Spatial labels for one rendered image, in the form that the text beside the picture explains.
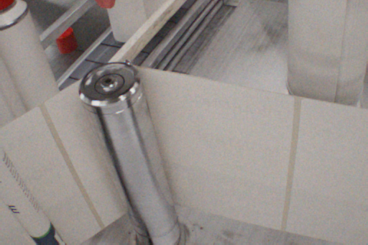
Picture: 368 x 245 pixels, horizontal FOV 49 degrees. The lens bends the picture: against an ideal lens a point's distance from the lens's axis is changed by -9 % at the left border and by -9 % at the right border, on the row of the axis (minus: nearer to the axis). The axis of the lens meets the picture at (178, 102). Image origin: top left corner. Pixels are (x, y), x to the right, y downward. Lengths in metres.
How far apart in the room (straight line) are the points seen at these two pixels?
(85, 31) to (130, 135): 0.52
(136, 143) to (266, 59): 0.32
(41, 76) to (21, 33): 0.06
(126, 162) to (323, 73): 0.21
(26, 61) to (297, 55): 0.26
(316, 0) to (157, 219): 0.22
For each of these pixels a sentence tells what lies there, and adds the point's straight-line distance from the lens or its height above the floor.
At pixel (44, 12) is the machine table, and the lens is 0.88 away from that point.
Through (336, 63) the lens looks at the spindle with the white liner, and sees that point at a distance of 0.40.
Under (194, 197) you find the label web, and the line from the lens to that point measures 0.35.
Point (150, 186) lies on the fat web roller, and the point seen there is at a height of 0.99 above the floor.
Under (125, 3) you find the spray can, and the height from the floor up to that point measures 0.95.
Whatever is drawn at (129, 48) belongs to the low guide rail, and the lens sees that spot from 0.54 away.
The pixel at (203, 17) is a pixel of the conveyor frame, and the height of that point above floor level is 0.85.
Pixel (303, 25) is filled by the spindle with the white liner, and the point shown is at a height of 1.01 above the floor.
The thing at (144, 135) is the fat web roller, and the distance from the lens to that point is 0.27.
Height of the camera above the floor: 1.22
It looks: 43 degrees down
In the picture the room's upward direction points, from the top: 10 degrees counter-clockwise
